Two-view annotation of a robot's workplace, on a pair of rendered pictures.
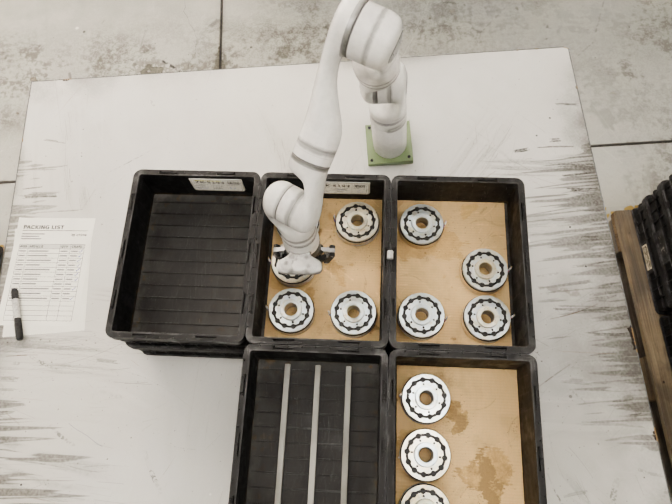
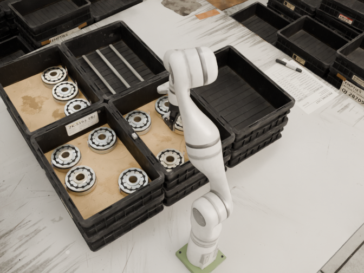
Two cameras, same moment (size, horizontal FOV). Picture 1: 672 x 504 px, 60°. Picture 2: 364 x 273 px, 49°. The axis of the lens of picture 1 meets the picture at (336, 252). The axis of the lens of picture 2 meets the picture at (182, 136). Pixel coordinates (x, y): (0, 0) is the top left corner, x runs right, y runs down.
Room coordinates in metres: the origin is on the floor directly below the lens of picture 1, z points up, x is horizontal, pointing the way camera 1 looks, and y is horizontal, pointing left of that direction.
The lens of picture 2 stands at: (1.11, -0.62, 2.03)
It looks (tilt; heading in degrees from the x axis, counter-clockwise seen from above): 52 degrees down; 133
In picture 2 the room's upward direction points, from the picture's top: 3 degrees clockwise
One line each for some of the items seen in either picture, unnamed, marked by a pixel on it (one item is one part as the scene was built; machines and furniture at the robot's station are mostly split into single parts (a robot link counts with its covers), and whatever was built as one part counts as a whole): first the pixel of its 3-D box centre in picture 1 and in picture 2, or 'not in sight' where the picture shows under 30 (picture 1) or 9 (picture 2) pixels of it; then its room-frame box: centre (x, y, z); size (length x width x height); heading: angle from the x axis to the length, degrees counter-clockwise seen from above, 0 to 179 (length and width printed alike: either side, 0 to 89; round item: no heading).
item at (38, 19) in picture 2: not in sight; (57, 34); (-0.91, 0.32, 0.37); 0.40 x 0.30 x 0.45; 87
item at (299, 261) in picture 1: (299, 243); (175, 88); (0.42, 0.07, 1.05); 0.11 x 0.09 x 0.06; 172
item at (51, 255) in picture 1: (46, 273); (298, 84); (0.55, 0.76, 0.70); 0.33 x 0.23 x 0.01; 177
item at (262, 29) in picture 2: not in sight; (261, 36); (-0.10, 1.43, 0.26); 0.40 x 0.30 x 0.23; 177
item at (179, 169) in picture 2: (321, 256); (169, 120); (0.44, 0.03, 0.92); 0.40 x 0.30 x 0.02; 171
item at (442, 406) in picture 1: (426, 398); (77, 108); (0.12, -0.15, 0.86); 0.10 x 0.10 x 0.01
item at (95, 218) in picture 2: (458, 260); (96, 158); (0.39, -0.26, 0.92); 0.40 x 0.30 x 0.02; 171
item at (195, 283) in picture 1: (193, 260); (231, 96); (0.48, 0.33, 0.87); 0.40 x 0.30 x 0.11; 171
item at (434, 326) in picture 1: (421, 314); (102, 137); (0.29, -0.17, 0.86); 0.10 x 0.10 x 0.01
